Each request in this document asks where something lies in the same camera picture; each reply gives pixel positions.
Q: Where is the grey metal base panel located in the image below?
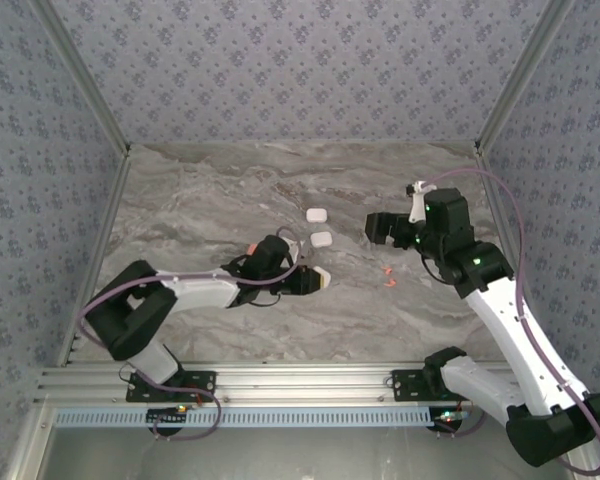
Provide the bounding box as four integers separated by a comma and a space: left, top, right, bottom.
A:
39, 424, 576, 480

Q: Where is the aluminium table side rail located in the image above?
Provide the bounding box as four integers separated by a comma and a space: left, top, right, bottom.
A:
57, 149, 134, 369
474, 147, 556, 366

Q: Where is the aluminium mounting rail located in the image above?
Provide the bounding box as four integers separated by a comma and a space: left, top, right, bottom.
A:
35, 362, 519, 405

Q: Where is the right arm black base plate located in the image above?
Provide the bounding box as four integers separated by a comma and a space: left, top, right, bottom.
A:
390, 368, 484, 402

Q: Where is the white slotted cable duct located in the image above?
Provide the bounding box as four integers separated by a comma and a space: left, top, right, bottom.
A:
53, 405, 436, 430

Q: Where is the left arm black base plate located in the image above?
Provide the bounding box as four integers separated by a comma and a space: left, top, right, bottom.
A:
125, 369, 217, 404

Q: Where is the aluminium frame post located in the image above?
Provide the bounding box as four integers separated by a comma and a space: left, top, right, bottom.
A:
472, 0, 581, 157
29, 0, 132, 157

